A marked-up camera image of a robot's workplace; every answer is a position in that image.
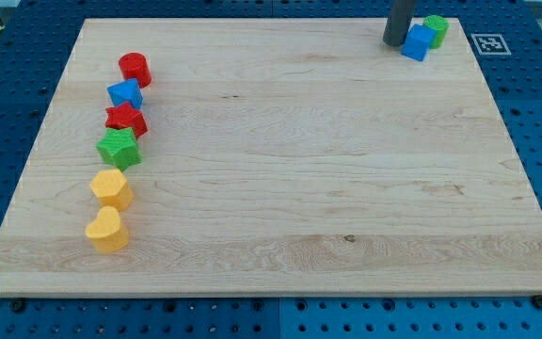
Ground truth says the light wooden board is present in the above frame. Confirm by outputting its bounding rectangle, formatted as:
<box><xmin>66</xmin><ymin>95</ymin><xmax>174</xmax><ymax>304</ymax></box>
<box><xmin>0</xmin><ymin>18</ymin><xmax>542</xmax><ymax>299</ymax></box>

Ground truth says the green star block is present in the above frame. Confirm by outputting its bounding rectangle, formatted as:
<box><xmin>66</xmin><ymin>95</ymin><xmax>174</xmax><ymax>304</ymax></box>
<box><xmin>96</xmin><ymin>127</ymin><xmax>142</xmax><ymax>171</ymax></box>

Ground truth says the red star block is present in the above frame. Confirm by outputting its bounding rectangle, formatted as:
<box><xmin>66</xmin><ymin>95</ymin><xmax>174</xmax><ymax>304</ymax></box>
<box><xmin>105</xmin><ymin>101</ymin><xmax>148</xmax><ymax>138</ymax></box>

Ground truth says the yellow pentagon block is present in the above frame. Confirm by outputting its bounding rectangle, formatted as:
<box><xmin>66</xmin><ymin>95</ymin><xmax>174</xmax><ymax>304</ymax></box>
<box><xmin>89</xmin><ymin>169</ymin><xmax>135</xmax><ymax>211</ymax></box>

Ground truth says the blue triangular prism block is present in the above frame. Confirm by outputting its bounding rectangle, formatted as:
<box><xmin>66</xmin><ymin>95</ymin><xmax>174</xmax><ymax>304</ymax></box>
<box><xmin>106</xmin><ymin>78</ymin><xmax>143</xmax><ymax>109</ymax></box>

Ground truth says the red cylinder block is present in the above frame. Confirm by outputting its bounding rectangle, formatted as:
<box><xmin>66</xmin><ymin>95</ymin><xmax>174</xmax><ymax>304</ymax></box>
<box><xmin>118</xmin><ymin>52</ymin><xmax>152</xmax><ymax>89</ymax></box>

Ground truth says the yellow heart block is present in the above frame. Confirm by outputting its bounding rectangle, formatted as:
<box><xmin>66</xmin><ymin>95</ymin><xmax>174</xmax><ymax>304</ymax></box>
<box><xmin>85</xmin><ymin>206</ymin><xmax>130</xmax><ymax>253</ymax></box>

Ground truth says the blue cube block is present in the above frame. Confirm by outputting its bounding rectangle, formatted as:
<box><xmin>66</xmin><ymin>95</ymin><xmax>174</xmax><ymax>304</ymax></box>
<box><xmin>401</xmin><ymin>24</ymin><xmax>437</xmax><ymax>62</ymax></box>

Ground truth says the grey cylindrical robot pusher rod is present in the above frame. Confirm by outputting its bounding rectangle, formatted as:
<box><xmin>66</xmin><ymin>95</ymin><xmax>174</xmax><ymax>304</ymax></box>
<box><xmin>383</xmin><ymin>0</ymin><xmax>417</xmax><ymax>47</ymax></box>

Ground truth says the green cylinder block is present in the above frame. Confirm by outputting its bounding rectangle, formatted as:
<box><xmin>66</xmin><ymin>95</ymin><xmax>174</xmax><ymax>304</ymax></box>
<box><xmin>422</xmin><ymin>15</ymin><xmax>449</xmax><ymax>49</ymax></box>

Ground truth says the white fiducial marker tag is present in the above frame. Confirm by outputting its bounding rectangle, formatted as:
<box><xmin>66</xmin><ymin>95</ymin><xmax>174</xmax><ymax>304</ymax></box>
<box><xmin>471</xmin><ymin>33</ymin><xmax>511</xmax><ymax>56</ymax></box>

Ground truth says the black bolt front left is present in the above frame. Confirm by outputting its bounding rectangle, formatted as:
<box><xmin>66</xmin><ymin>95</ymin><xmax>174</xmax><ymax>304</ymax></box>
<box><xmin>9</xmin><ymin>298</ymin><xmax>26</xmax><ymax>314</ymax></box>

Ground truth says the black bolt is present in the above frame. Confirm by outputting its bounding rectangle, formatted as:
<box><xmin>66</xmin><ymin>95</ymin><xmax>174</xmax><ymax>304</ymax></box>
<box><xmin>9</xmin><ymin>298</ymin><xmax>26</xmax><ymax>314</ymax></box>
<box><xmin>531</xmin><ymin>295</ymin><xmax>542</xmax><ymax>310</ymax></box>

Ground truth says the black bolt front right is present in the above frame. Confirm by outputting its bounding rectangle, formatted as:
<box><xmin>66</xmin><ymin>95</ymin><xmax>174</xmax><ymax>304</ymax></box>
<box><xmin>531</xmin><ymin>295</ymin><xmax>542</xmax><ymax>310</ymax></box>

